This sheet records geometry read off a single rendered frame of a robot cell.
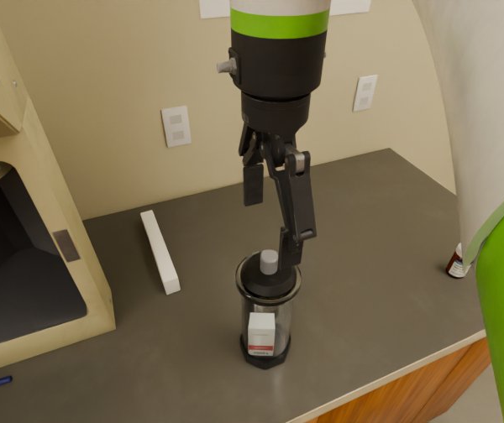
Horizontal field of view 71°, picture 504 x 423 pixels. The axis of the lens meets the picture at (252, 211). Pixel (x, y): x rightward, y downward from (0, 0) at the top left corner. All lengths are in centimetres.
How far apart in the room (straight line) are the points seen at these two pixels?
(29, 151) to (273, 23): 36
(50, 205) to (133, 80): 47
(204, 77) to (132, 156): 30
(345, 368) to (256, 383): 18
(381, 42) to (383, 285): 74
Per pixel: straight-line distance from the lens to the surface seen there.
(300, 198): 38
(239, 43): 35
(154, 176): 110
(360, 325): 83
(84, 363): 82
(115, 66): 96
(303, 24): 34
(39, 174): 57
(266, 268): 55
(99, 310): 78
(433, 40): 19
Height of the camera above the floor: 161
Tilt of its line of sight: 40 degrees down
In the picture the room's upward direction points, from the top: straight up
